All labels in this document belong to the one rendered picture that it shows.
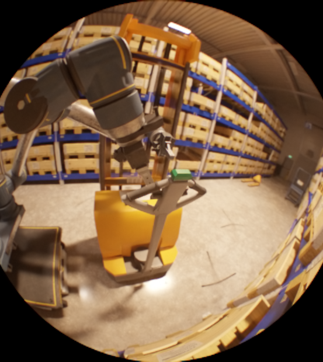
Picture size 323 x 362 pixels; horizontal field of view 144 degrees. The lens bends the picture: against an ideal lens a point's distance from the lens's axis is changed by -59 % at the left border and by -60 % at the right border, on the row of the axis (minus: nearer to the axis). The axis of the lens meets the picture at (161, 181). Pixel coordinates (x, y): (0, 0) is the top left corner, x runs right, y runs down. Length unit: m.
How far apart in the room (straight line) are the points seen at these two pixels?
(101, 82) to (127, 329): 1.69
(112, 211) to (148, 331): 1.32
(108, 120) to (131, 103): 0.06
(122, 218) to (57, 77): 0.99
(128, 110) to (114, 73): 0.08
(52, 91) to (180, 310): 1.78
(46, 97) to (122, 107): 0.15
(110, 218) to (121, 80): 0.95
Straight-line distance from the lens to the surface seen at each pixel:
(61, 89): 0.25
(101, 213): 1.05
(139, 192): 0.49
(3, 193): 1.36
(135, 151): 0.29
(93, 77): 0.26
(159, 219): 0.70
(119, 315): 1.60
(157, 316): 1.62
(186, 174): 0.49
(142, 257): 1.31
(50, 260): 1.57
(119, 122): 0.27
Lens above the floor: 1.60
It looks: 27 degrees down
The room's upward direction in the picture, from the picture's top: 12 degrees clockwise
